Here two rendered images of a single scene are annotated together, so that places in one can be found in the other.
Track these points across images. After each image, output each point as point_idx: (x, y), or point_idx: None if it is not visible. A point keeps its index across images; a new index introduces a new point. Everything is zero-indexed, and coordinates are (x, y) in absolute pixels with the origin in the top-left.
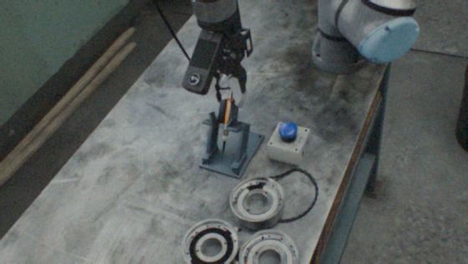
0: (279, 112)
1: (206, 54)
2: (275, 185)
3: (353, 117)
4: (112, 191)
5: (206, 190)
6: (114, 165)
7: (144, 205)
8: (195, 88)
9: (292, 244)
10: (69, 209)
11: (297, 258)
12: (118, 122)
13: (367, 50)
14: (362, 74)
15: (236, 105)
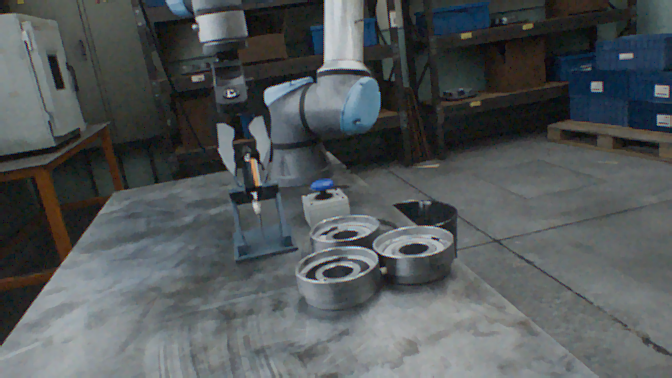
0: (284, 212)
1: (232, 74)
2: (349, 221)
3: (361, 191)
4: (124, 323)
5: (266, 269)
6: (102, 308)
7: (192, 309)
8: (238, 99)
9: (420, 234)
10: (59, 365)
11: (442, 230)
12: (69, 285)
13: (351, 110)
14: (336, 178)
15: (262, 162)
